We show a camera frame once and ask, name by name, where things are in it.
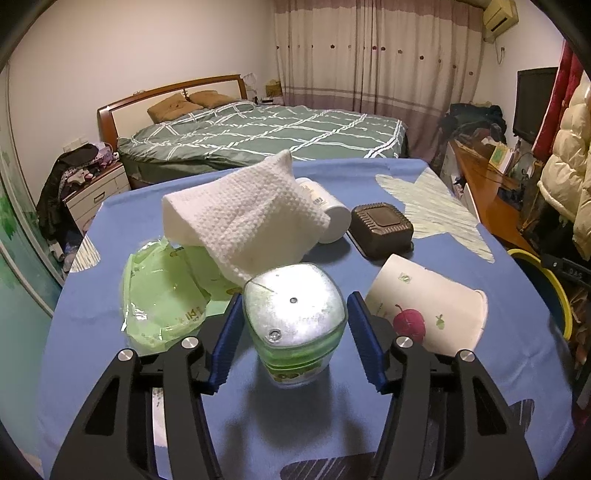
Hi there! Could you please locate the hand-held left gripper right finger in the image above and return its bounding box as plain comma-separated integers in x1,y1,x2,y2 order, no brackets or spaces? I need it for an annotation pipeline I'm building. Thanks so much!
346,291,541,480

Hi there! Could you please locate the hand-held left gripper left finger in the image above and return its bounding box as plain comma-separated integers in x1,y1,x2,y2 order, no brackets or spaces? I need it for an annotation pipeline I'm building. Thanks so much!
48,292,245,480

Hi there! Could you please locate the blue bin with yellow rim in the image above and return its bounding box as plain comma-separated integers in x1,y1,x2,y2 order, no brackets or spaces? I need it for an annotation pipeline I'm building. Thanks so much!
507,248,574,344

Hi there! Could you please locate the green and white plastic bottle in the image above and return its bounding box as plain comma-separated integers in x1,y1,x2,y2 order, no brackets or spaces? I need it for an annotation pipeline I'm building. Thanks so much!
242,263,348,389

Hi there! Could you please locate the paper cup with fruit print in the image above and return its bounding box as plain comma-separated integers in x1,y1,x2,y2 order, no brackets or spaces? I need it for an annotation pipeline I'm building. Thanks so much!
366,253,489,357

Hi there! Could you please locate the cream puffer jacket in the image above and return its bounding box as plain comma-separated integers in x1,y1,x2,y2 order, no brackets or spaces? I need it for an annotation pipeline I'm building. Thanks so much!
538,83,591,259

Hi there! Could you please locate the green wet wipe packet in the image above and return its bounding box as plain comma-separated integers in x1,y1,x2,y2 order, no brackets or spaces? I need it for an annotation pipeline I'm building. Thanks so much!
121,233,245,356

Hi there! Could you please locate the blue star-print tablecloth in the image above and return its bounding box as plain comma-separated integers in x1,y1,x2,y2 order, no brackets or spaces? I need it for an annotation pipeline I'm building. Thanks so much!
39,157,578,480

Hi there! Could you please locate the brown plastic tray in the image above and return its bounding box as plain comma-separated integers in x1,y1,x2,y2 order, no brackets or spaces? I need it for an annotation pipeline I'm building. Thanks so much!
347,202,415,260

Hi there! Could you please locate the wooden desk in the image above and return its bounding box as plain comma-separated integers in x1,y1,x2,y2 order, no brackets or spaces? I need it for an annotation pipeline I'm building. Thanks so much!
445,138,539,254

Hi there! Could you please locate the green framed card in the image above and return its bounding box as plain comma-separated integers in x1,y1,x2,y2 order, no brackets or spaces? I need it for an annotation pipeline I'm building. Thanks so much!
489,144,513,171

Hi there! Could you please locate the white waffle towel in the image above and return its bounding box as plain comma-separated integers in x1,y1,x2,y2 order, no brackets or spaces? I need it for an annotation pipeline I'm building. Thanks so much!
161,150,332,283

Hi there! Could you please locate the white pill bottle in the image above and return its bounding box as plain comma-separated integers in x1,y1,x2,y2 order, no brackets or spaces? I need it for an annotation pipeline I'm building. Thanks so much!
294,176,350,244

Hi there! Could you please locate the black television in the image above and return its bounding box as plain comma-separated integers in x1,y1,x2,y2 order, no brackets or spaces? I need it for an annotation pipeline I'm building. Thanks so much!
514,68,559,141

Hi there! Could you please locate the heap of clothes on desk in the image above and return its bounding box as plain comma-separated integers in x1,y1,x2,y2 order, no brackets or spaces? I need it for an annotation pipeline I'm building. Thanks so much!
436,102,506,148

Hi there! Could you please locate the red puffer jacket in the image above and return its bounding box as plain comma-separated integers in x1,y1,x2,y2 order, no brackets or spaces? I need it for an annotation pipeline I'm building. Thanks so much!
531,39,578,153

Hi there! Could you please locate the floor clutter pile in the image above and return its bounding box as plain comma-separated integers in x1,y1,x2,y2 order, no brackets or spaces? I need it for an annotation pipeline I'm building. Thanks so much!
48,231,88,273

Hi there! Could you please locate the white wooden nightstand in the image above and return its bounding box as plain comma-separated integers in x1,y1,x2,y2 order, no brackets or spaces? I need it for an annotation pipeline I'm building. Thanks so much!
62,161,132,227

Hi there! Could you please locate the bed with green checked quilt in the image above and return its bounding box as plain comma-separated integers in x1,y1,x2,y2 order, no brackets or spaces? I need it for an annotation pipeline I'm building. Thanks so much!
97,74,411,185

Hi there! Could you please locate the glass sliding wardrobe door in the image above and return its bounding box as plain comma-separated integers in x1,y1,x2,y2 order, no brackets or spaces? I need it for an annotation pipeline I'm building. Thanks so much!
0,69,65,480

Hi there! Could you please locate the pile of dark clothes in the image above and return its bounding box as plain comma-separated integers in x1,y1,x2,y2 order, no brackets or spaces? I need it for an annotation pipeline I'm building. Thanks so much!
36,143,123,241

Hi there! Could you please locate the brown pillow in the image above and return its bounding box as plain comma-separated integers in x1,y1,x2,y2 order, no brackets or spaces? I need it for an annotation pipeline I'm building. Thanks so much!
147,93,204,123
188,90,236,110

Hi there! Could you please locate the beige and mauve curtain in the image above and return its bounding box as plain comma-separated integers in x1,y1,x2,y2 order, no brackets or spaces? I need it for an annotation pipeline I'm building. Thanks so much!
273,0,485,160

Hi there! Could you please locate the wall air conditioner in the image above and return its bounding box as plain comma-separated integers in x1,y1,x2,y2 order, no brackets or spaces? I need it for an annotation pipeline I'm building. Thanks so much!
482,0,520,33

